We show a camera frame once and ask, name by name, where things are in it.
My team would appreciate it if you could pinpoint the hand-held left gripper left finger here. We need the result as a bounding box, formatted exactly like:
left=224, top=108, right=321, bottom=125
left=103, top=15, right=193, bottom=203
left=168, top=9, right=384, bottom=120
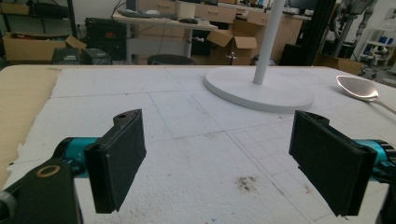
left=83, top=108, right=148, bottom=215

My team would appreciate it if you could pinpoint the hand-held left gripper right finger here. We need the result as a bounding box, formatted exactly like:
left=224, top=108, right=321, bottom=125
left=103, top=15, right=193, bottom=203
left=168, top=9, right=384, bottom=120
left=288, top=109, right=378, bottom=217

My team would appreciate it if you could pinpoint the metal spoon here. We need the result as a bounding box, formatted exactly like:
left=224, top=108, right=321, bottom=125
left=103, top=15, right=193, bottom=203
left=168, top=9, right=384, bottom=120
left=335, top=75, right=396, bottom=116

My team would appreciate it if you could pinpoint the low cardboard box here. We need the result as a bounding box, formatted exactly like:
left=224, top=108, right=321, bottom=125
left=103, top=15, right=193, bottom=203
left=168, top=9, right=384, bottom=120
left=312, top=51, right=364, bottom=76

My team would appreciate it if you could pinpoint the white lamp stand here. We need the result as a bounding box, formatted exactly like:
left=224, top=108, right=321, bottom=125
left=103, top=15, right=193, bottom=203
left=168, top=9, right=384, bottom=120
left=203, top=0, right=316, bottom=114

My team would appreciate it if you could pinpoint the small black equipment box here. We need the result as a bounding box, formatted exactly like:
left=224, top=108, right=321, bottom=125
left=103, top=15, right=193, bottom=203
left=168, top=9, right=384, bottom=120
left=81, top=48, right=113, bottom=65
left=51, top=47, right=83, bottom=65

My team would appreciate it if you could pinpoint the black round stool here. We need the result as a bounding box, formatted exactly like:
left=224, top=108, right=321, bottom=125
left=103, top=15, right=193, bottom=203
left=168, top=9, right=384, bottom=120
left=147, top=53, right=197, bottom=66

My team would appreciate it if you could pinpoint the black hard case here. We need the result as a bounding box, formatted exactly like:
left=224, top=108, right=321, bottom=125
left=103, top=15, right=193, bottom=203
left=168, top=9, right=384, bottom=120
left=84, top=17, right=128, bottom=61

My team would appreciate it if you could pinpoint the white shelf rack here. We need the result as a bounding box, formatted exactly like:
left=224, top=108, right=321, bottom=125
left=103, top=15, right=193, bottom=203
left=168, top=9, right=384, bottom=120
left=357, top=27, right=396, bottom=67

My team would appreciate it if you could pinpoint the large open cardboard box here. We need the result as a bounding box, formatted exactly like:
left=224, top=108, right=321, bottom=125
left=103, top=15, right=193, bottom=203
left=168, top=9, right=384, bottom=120
left=2, top=32, right=88, bottom=63

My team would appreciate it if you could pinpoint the white office desk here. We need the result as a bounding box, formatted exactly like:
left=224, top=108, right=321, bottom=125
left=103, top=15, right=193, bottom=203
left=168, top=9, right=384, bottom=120
left=112, top=10, right=219, bottom=65

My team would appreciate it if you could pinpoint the grey robot on stand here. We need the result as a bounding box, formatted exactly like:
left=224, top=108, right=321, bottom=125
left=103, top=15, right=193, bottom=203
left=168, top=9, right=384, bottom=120
left=329, top=0, right=379, bottom=59

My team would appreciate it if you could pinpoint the dark keyboard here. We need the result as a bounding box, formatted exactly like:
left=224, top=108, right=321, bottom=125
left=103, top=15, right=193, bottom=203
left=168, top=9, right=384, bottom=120
left=117, top=8, right=163, bottom=20

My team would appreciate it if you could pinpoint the open cardboard box with flaps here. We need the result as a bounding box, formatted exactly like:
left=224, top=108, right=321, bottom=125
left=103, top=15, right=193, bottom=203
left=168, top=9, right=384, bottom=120
left=205, top=28, right=259, bottom=66

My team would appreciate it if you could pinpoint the black metal shelf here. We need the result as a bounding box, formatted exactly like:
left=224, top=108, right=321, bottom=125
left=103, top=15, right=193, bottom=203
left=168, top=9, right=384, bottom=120
left=0, top=0, right=78, bottom=39

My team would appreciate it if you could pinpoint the white box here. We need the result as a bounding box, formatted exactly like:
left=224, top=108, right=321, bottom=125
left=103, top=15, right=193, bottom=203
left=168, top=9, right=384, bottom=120
left=175, top=0, right=197, bottom=20

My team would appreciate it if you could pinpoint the black metal frame post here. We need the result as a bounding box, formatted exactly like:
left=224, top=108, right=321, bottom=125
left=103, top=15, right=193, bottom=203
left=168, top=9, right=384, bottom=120
left=277, top=0, right=337, bottom=67

